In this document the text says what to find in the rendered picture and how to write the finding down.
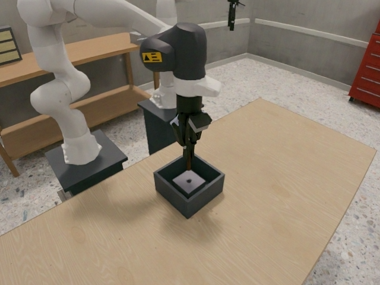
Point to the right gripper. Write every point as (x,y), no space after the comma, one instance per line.
(188,139)

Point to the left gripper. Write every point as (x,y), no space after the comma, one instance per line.
(232,10)

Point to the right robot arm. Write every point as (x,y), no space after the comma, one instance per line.
(181,48)

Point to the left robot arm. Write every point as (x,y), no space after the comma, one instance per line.
(165,97)

